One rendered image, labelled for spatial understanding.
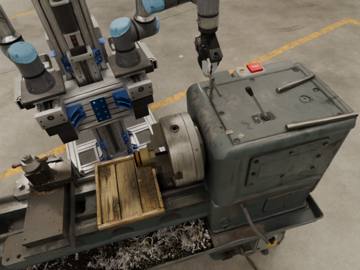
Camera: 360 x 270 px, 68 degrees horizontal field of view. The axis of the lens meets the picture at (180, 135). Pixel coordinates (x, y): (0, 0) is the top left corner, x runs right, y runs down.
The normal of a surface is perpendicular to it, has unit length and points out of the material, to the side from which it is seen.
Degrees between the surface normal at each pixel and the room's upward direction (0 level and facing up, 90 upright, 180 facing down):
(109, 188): 0
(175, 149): 39
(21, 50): 8
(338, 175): 0
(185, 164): 63
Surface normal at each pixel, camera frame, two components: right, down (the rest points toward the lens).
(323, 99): -0.07, -0.67
